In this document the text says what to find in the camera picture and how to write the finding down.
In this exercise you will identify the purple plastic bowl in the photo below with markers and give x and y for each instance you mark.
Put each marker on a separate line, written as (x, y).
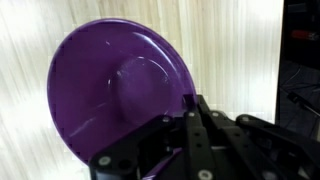
(110, 76)

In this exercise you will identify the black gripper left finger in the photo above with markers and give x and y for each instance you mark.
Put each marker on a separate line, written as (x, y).
(136, 154)

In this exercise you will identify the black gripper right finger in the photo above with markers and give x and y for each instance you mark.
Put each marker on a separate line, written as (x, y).
(247, 148)

